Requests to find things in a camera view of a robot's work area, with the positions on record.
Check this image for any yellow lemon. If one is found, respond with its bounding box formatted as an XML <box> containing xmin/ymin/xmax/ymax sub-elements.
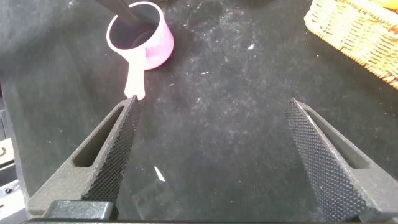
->
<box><xmin>369</xmin><ymin>0</ymin><xmax>398</xmax><ymax>9</ymax></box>

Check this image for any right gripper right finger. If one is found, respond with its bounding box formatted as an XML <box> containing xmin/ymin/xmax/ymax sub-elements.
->
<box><xmin>284</xmin><ymin>97</ymin><xmax>398</xmax><ymax>223</ymax></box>

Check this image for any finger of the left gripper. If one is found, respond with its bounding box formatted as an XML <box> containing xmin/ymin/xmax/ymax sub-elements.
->
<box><xmin>95</xmin><ymin>0</ymin><xmax>140</xmax><ymax>25</ymax></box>

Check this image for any pink saucepan with dark inside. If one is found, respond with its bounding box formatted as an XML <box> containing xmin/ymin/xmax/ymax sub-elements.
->
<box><xmin>106</xmin><ymin>1</ymin><xmax>175</xmax><ymax>101</ymax></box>

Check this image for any wicker basket with brown handles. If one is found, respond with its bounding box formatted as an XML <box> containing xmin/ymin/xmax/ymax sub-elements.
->
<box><xmin>303</xmin><ymin>0</ymin><xmax>398</xmax><ymax>90</ymax></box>

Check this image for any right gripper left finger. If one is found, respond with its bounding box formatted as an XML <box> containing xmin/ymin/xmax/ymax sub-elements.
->
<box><xmin>25</xmin><ymin>95</ymin><xmax>141</xmax><ymax>220</ymax></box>

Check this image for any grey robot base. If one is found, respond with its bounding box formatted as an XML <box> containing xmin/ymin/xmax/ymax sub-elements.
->
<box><xmin>0</xmin><ymin>138</ymin><xmax>28</xmax><ymax>224</ymax></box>

